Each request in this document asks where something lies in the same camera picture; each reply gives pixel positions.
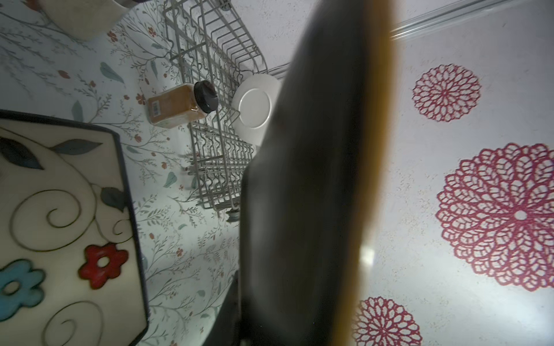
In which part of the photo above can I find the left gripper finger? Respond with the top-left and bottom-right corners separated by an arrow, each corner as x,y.
203,271 -> 240,346

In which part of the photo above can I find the black square plate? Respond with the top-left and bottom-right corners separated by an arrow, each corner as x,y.
1,110 -> 149,345
239,1 -> 393,345

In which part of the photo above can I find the small amber spice jar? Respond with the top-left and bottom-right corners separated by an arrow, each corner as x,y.
147,80 -> 219,128

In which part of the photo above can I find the salt grinder black lid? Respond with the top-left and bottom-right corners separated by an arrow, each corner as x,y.
38,0 -> 145,40

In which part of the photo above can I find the grey wire dish rack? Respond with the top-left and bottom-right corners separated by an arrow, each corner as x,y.
162,0 -> 289,223

